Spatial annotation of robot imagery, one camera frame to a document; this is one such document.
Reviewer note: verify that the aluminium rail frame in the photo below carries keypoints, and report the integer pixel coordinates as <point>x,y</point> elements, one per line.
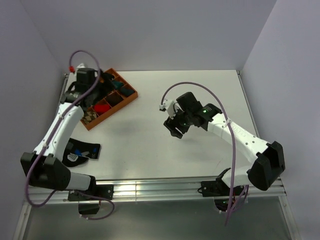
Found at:
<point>155,180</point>

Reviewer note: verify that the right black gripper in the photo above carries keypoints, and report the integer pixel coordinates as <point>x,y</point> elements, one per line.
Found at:
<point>171,124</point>

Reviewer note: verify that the beige argyle sock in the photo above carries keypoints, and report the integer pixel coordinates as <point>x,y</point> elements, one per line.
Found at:
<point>88,117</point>

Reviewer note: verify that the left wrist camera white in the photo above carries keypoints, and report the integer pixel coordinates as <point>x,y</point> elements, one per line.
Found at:
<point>73,69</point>

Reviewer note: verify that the dark green rolled sock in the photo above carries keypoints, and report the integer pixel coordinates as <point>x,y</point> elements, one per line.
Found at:
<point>126,91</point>

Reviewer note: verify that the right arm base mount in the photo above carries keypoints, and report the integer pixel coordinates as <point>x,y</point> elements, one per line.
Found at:
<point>215,188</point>

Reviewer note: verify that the teal rolled sock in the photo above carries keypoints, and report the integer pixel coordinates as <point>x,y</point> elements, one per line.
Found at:
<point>117,84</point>

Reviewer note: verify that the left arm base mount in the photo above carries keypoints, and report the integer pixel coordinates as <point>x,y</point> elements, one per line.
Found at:
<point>95,193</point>

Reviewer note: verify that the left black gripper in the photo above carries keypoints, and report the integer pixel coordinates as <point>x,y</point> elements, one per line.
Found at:
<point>105,87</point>

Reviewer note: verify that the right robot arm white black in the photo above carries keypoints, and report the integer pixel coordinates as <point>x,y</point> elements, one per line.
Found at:
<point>266,160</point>

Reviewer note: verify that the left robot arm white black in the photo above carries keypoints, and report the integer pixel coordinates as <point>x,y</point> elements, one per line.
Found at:
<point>43,166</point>

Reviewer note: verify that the red sock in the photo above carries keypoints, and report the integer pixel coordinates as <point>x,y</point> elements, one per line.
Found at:
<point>101,108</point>

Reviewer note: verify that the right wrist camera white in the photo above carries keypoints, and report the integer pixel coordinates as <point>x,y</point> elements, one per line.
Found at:
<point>170,107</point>

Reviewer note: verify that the orange divided sock tray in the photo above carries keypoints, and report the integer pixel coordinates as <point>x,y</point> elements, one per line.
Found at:
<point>121,96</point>

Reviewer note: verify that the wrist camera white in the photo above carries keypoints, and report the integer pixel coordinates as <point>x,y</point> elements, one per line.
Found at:
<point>73,69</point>
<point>170,107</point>

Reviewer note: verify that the black blue patterned sock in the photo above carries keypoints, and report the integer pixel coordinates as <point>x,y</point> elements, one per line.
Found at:
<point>77,152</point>

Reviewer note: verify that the brown rolled sock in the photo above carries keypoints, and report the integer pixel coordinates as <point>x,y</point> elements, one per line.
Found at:
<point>114,99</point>

